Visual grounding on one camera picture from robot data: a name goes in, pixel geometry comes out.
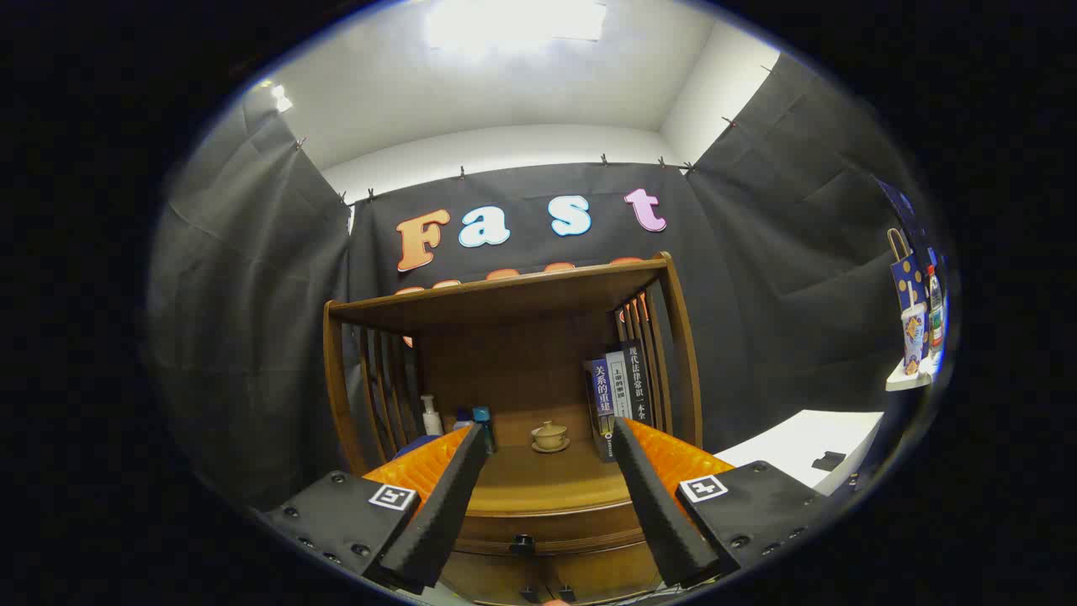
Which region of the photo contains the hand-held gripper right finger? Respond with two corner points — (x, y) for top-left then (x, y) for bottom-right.
(610, 417), (834, 588)

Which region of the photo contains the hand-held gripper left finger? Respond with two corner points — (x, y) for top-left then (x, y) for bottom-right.
(263, 423), (489, 594)

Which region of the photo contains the wooden drawer with black knob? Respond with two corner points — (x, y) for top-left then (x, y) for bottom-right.
(450, 503), (647, 558)

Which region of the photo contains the wooden countertop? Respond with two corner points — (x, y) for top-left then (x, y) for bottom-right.
(461, 411), (649, 516)

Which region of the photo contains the wooden cabinet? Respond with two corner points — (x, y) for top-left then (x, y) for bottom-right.
(322, 251), (704, 605)

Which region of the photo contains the blue towel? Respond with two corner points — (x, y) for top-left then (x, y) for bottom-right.
(394, 434), (445, 460)

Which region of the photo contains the beige lidded teacup with saucer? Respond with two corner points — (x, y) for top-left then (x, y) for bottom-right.
(530, 420), (571, 455)

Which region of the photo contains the pale spine book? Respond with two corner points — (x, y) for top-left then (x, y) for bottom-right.
(606, 350), (634, 420)

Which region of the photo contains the blue spine book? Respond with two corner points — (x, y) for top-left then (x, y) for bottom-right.
(584, 358), (619, 463)

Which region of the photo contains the black spine book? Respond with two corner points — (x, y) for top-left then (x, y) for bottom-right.
(624, 339), (654, 426)

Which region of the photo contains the black backdrop cloth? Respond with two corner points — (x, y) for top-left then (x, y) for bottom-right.
(147, 52), (926, 514)

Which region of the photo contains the clear plastic bottle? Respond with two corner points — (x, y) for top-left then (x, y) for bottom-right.
(926, 265), (945, 354)

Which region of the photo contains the blue dotted gift bag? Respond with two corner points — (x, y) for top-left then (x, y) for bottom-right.
(871, 174), (939, 270)
(888, 227), (930, 359)

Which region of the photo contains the white wall shelf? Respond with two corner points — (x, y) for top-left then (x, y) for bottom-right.
(885, 358), (943, 392)

